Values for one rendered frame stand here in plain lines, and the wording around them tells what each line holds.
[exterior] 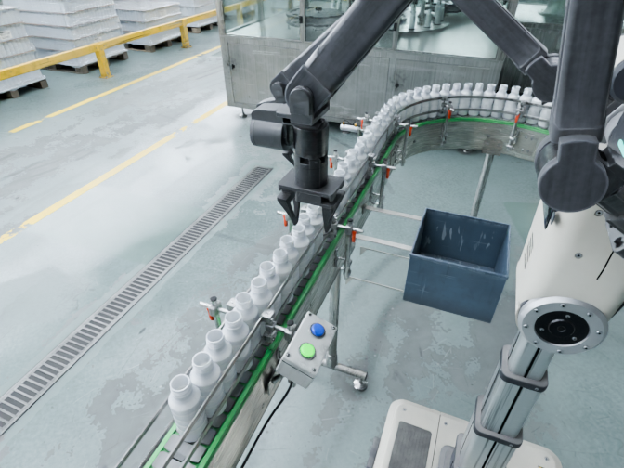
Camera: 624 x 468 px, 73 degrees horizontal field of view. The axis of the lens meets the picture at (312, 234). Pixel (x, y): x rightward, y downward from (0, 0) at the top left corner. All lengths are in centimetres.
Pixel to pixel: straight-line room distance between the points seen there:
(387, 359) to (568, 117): 189
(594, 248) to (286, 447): 156
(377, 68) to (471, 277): 314
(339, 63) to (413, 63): 366
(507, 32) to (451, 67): 320
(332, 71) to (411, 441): 148
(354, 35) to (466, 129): 197
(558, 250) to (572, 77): 37
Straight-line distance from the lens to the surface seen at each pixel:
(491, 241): 177
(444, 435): 187
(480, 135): 257
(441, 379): 234
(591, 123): 62
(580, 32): 60
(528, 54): 105
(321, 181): 72
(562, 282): 93
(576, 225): 85
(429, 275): 151
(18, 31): 704
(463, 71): 424
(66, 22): 752
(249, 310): 99
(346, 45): 62
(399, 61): 430
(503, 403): 131
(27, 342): 285
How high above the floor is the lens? 185
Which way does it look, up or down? 36 degrees down
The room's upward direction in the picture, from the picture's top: straight up
